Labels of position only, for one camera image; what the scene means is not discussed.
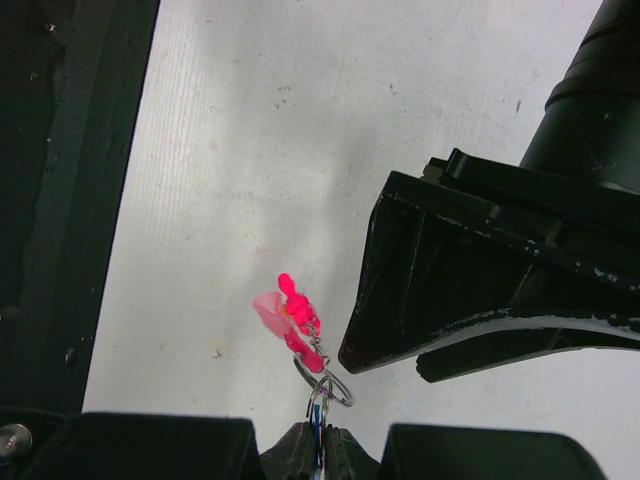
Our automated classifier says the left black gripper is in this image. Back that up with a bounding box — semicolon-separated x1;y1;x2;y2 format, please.
338;152;639;383

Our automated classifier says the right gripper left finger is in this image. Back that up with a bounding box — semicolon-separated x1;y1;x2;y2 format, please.
260;422;315;480

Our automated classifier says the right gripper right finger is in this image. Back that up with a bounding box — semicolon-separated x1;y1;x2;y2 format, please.
324;425;380;480

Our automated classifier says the blue capped key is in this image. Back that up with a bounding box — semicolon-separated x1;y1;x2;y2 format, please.
310;404;326;480

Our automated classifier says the silver keyring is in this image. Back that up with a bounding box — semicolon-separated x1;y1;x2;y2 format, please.
293;354;355;418

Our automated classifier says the pink keychain charm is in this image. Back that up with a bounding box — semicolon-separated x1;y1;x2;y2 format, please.
252;273;328;374

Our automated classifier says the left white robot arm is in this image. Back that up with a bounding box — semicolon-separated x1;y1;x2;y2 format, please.
338;1;639;382

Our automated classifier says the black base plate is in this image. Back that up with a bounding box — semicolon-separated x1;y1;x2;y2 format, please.
0;0;161;480

